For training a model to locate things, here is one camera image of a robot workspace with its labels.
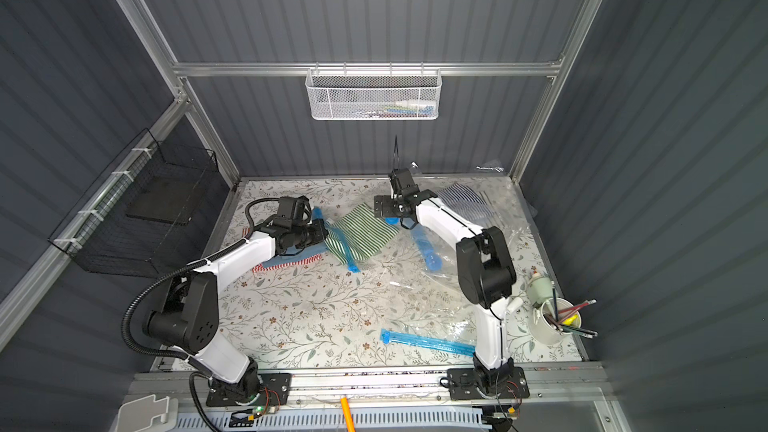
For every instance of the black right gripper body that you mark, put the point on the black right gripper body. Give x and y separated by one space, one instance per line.
402 181

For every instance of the black wire wall basket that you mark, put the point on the black wire wall basket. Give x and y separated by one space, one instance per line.
151 217

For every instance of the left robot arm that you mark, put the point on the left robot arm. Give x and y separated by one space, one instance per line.
187 324

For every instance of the white plastic holder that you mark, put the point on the white plastic holder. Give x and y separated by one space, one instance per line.
147 414

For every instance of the green white striped garment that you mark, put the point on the green white striped garment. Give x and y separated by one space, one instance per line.
363 231

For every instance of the orange pencil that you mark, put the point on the orange pencil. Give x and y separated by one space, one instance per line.
348 418

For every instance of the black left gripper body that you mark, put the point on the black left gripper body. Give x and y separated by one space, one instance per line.
318 233

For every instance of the vacuum bag with navy striped garment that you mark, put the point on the vacuum bag with navy striped garment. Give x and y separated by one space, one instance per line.
487 196

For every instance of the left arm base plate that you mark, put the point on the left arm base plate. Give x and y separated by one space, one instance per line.
253 390

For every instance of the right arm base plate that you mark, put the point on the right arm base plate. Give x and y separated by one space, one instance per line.
467 384

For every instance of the vacuum bag with blue garment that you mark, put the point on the vacuum bag with blue garment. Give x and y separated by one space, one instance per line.
420 259

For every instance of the white wire wall basket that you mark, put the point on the white wire wall basket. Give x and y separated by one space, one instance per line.
368 97

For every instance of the small white cap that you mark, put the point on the small white cap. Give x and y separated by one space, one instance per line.
514 305

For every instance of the clear blue-zip vacuum bag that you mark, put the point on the clear blue-zip vacuum bag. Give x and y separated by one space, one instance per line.
447 337

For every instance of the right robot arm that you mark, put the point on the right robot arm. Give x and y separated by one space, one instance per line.
485 270

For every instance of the red white striped tank top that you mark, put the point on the red white striped tank top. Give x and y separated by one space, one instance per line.
294 256

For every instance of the white pen cup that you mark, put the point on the white pen cup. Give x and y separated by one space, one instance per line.
550 322

